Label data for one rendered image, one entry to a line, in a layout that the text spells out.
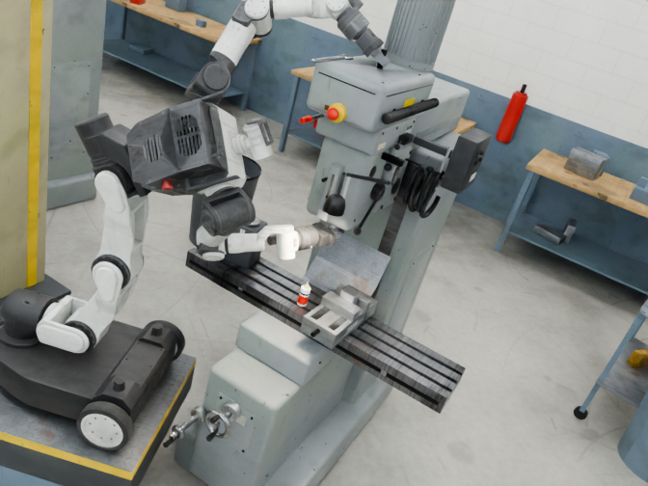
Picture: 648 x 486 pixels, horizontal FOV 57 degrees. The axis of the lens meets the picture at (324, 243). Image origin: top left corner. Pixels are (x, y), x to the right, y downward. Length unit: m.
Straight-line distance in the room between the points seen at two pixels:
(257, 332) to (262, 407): 0.30
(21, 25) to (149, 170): 1.47
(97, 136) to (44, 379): 0.96
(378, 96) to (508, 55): 4.47
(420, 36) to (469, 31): 4.16
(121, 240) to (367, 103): 0.96
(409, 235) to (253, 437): 1.05
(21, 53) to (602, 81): 4.79
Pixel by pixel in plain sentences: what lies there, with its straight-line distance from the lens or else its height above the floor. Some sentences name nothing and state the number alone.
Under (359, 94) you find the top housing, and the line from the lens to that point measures 1.91.
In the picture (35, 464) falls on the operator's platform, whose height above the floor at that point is 0.28.
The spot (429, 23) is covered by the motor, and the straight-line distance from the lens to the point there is 2.23.
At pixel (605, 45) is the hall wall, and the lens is 6.16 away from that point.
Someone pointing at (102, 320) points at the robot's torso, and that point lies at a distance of 2.41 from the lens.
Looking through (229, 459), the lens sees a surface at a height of 0.33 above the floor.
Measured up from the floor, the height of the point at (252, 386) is 0.70.
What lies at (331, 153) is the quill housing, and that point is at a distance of 2.14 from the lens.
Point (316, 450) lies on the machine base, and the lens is 2.88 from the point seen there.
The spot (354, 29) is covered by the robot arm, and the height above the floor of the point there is 1.99.
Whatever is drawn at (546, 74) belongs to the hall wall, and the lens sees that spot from 6.23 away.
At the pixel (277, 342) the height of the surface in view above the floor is 0.82.
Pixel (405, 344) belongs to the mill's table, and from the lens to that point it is 2.46.
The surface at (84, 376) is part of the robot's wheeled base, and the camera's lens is 2.50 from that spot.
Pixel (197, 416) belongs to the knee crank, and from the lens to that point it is 2.48.
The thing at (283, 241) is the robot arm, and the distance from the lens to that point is 2.15.
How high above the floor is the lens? 2.28
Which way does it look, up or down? 28 degrees down
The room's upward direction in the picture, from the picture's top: 16 degrees clockwise
